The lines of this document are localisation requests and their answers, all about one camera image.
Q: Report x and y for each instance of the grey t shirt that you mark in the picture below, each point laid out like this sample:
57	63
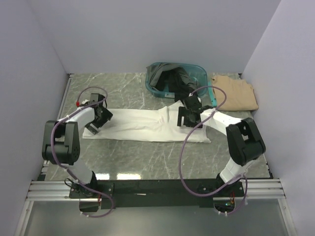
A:
154	71

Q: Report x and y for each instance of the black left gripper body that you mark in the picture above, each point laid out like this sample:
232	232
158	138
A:
98	123

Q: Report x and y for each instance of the folded tan t shirt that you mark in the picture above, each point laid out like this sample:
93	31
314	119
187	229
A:
240	94

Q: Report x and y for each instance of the black t shirt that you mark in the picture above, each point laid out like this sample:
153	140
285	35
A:
179	82

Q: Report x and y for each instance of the white t shirt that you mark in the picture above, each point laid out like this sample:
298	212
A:
142	125

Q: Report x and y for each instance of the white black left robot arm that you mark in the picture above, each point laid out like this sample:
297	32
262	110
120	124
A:
61	142

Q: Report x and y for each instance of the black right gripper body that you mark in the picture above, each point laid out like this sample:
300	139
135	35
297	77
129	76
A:
188	122

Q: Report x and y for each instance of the black base crossbar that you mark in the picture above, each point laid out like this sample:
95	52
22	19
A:
152	193

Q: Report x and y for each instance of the teal plastic basket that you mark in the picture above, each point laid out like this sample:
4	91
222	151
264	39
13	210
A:
196	72

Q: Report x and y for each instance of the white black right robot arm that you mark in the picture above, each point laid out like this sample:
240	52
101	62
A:
245	143

